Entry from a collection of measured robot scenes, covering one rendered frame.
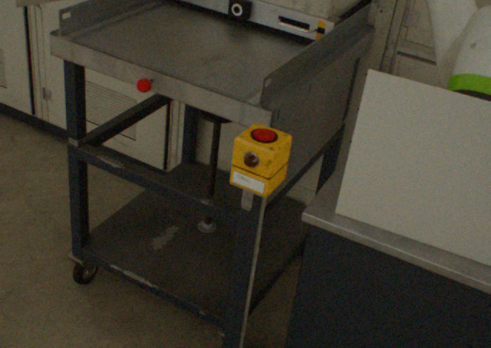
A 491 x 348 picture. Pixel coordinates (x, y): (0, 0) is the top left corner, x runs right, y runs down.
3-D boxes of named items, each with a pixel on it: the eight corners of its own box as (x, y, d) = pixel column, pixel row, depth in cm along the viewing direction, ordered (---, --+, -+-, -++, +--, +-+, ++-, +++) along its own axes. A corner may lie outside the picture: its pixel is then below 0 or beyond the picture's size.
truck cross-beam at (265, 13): (330, 44, 164) (334, 22, 161) (159, -6, 183) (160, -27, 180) (337, 39, 168) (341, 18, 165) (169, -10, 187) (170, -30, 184)
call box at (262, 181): (266, 199, 114) (274, 152, 108) (228, 184, 116) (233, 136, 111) (285, 180, 120) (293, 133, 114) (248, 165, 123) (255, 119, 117)
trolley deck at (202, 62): (269, 135, 136) (273, 110, 132) (51, 54, 158) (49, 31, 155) (371, 47, 188) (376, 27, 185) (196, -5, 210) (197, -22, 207)
